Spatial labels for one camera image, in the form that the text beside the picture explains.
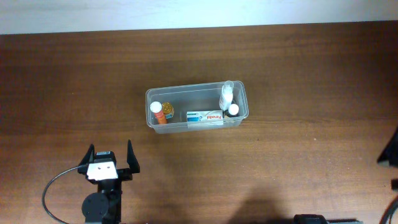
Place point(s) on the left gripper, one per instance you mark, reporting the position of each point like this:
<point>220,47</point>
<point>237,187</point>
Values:
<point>125,171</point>

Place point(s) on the orange tube white cap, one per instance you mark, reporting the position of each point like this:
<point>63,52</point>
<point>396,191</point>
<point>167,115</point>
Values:
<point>156,108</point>

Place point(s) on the small jar gold lid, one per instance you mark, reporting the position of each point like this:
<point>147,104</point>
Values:
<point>168,110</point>

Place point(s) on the white green medicine box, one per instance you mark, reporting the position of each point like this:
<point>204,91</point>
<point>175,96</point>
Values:
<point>203,119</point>

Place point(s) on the clear plastic container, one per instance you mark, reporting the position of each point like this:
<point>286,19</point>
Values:
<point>197,97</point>

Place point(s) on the white spray bottle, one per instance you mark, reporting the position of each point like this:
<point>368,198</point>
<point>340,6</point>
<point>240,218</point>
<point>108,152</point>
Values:
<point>226,95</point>

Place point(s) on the dark bottle white cap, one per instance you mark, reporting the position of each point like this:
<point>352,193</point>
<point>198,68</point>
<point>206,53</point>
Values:
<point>232,111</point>

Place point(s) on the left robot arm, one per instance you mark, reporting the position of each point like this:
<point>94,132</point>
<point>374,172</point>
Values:
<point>104,206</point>

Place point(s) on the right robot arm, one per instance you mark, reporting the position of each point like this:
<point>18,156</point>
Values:
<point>387,158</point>

